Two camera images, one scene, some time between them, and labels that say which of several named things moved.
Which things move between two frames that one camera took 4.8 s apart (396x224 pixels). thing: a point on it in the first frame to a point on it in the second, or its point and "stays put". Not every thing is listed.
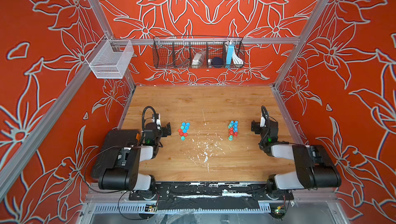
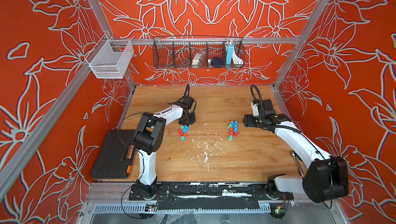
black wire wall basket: x=198 y=52 stays put
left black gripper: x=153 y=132 to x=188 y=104
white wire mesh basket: x=110 y=59 stays put
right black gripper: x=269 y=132 to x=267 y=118
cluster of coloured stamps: x=233 y=127 stays put
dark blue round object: x=217 y=62 stays put
